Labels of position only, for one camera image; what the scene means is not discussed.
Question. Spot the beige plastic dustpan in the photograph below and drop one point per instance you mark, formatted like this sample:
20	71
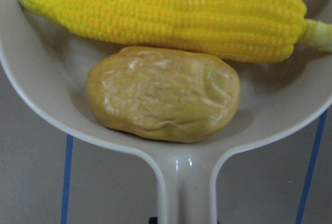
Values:
47	67

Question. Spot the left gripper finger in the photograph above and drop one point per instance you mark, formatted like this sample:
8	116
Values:
153	220

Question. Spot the yellow toy corn cob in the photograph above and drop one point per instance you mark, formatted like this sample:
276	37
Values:
256	31

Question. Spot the toy brown potato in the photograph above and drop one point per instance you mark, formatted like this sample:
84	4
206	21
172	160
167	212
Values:
161	94

